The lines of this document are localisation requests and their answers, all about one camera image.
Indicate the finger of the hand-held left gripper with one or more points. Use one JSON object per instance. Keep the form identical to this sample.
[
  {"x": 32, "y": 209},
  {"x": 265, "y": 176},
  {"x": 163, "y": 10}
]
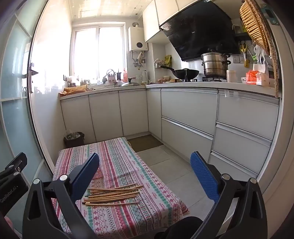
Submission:
[{"x": 13, "y": 164}]

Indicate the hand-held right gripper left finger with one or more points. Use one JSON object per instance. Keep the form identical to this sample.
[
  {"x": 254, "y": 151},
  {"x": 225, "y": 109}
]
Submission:
[{"x": 86, "y": 177}]

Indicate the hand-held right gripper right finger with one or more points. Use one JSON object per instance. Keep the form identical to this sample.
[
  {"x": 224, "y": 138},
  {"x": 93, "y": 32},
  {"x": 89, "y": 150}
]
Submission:
[{"x": 204, "y": 177}]

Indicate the bunch of wooden chopsticks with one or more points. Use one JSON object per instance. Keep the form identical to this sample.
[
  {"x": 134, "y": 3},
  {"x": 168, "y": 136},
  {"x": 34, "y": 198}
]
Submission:
[{"x": 110, "y": 195}]

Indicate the dark trash bin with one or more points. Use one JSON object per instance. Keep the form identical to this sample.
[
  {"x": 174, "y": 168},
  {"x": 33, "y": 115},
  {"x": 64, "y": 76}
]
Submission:
[{"x": 75, "y": 141}]

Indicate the patterned striped tablecloth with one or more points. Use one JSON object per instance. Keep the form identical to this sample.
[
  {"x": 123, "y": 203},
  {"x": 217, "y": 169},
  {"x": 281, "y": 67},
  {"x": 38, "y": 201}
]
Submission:
[{"x": 137, "y": 174}]

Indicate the person's leg in dark pants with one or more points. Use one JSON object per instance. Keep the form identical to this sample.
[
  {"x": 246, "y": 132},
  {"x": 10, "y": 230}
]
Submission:
[{"x": 183, "y": 226}]

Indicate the brown floor mat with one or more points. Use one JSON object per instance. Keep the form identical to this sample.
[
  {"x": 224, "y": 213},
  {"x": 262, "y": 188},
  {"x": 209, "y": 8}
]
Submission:
[{"x": 144, "y": 142}]

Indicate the white base cabinets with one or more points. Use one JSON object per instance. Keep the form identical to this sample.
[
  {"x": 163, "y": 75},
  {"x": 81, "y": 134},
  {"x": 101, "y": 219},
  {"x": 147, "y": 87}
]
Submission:
[{"x": 188, "y": 110}]

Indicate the frosted glass sliding door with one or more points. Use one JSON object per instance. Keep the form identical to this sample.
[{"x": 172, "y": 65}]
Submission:
[{"x": 16, "y": 80}]

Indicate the brown paper bag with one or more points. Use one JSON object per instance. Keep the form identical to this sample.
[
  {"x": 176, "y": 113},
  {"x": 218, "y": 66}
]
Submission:
[{"x": 73, "y": 89}]

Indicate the gas stove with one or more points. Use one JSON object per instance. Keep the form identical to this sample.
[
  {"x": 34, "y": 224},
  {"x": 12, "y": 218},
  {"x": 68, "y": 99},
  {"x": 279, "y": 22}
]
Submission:
[{"x": 207, "y": 79}]

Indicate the steel pot lid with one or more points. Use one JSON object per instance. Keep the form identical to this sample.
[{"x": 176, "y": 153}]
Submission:
[{"x": 131, "y": 83}]

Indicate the white plastic jar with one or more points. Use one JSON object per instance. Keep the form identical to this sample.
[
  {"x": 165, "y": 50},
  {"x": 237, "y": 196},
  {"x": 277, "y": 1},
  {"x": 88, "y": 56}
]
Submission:
[{"x": 231, "y": 75}]

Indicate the black wok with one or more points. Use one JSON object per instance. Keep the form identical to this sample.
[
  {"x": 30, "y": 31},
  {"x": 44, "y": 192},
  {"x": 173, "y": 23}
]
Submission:
[{"x": 186, "y": 73}]

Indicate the red bottle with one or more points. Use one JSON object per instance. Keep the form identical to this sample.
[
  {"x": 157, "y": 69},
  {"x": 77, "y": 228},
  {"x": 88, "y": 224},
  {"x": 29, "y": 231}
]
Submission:
[{"x": 125, "y": 74}]

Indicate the steel steamer pot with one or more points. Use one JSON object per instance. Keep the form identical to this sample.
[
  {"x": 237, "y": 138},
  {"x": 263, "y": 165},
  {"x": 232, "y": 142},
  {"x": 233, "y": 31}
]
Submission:
[{"x": 214, "y": 66}]

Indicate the orange packet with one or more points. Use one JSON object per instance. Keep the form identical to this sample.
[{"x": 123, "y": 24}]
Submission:
[{"x": 255, "y": 78}]

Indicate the white kettle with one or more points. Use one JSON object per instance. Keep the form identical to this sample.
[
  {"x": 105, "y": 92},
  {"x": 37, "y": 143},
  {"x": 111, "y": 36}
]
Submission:
[{"x": 144, "y": 75}]

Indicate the yellow green hanging cloth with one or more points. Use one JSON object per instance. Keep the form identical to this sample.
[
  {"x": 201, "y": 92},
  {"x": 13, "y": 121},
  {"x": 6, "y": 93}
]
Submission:
[{"x": 168, "y": 60}]

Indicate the kitchen window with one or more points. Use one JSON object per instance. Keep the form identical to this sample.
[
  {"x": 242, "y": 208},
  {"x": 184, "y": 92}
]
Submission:
[{"x": 108, "y": 50}]

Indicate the black range hood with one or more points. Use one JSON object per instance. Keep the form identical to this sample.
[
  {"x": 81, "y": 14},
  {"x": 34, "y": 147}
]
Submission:
[{"x": 202, "y": 29}]

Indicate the white water heater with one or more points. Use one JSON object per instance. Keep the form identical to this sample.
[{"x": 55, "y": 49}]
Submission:
[{"x": 137, "y": 39}]

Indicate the woven bamboo tray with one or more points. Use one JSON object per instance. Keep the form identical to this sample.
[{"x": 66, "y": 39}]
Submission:
[{"x": 252, "y": 20}]

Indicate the wall power outlet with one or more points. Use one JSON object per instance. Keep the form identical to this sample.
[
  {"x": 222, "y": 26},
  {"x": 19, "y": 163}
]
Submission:
[{"x": 237, "y": 59}]

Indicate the white wall cabinets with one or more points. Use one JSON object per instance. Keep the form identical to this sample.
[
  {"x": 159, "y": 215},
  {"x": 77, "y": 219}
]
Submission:
[{"x": 151, "y": 20}]

